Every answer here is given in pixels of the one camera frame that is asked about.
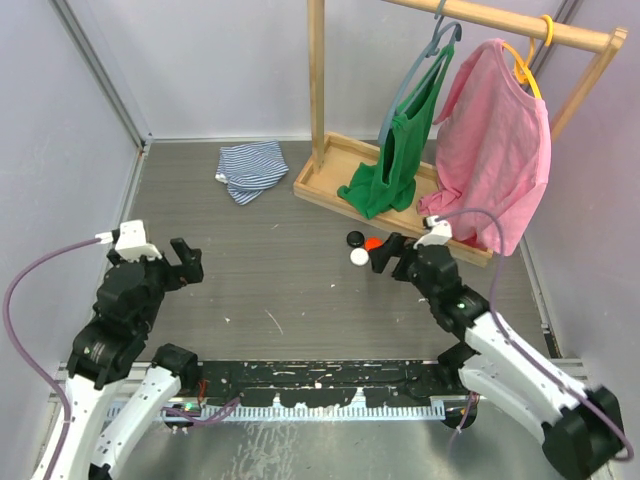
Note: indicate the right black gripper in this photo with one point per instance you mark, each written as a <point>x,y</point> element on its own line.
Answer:
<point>396,245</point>

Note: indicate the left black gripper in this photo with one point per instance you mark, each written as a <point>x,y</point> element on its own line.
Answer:
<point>189,270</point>

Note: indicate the orange earbud case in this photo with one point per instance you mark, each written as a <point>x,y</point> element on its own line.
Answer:
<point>373,243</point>

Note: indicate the white earbud case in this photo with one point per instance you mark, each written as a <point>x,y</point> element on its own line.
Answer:
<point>359,257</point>

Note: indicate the black earbud charging case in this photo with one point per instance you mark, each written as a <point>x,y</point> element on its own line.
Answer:
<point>355,239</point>

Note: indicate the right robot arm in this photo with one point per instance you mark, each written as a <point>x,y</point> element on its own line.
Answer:
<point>580,429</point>

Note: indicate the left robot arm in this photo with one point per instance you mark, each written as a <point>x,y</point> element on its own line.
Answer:
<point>84,445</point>

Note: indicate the green tank top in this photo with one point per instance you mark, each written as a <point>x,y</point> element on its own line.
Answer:
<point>390,183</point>

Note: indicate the wooden clothes rack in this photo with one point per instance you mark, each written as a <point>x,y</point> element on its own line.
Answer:
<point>335,158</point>

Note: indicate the blue striped folded cloth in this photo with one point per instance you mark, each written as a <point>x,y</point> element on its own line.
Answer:
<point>248,170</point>

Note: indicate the pink t-shirt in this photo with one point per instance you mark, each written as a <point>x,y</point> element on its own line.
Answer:
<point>493,153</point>

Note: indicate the yellow clothes hanger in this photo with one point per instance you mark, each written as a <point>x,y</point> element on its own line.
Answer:
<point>522,67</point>

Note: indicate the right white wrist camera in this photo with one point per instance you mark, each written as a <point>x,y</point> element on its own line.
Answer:
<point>438,234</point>

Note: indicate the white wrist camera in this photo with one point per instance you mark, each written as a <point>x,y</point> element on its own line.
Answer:
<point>133,244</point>
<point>438,234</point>

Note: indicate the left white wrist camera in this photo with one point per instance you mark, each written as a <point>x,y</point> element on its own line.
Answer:
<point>133,244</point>

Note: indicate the aluminium rail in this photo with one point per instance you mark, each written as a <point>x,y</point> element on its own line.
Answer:
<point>127,389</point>

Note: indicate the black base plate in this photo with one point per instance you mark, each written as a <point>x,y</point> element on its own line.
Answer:
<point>393,383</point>

